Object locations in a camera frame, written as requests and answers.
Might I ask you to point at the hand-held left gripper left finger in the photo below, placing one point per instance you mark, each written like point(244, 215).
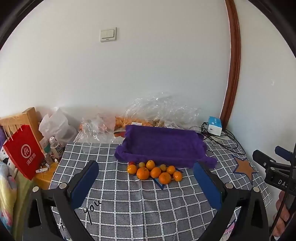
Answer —
point(84, 183)

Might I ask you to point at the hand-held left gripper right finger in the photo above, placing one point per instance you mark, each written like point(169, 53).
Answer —
point(207, 185)

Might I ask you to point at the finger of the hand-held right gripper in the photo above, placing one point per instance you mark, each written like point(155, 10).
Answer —
point(283, 151)
point(261, 157)

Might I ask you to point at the large orange with stem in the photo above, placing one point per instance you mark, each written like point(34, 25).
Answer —
point(143, 173)

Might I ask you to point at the purple towel covered tray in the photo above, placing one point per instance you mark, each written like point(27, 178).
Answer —
point(161, 143)

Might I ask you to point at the person's right hand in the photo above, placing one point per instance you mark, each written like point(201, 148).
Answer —
point(283, 217)

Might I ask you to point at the wooden nightstand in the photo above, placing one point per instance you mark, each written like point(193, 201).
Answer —
point(45, 180)

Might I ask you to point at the small white tube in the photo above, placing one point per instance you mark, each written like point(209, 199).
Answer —
point(42, 169)

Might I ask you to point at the clear bottle white label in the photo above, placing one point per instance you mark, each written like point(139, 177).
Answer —
point(56, 148)

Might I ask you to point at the small yellow longan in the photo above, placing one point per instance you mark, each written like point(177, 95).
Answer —
point(141, 165)
point(163, 167)

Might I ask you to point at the small clear plastic bag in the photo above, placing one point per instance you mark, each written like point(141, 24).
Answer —
point(97, 129)

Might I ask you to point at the blue white power strip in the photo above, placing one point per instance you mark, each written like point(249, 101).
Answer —
point(214, 126)

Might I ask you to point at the grey checked tablecloth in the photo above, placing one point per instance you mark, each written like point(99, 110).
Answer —
point(138, 208)

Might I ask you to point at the fruit printed carton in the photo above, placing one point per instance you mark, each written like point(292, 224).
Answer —
point(119, 134)

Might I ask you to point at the white plastic bag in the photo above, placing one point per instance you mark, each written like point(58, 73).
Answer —
point(57, 125)

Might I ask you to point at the red paper bag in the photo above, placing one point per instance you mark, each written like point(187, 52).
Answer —
point(23, 153)

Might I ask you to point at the bagged pile of oranges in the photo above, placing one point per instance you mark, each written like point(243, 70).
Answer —
point(120, 122)

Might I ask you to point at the colourful blanket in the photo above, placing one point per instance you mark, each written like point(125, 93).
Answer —
point(11, 197)

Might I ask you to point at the bagged pile of brown longans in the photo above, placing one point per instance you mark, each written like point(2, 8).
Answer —
point(159, 122)

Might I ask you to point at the light wooden chair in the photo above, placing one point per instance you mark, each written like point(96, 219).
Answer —
point(31, 115)

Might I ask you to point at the large clear plastic bag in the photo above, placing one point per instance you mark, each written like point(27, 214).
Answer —
point(161, 106)

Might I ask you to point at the brown wooden door frame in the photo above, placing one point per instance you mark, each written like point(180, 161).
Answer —
point(233, 69)

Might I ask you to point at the white wall switch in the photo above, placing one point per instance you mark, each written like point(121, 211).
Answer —
point(108, 34)

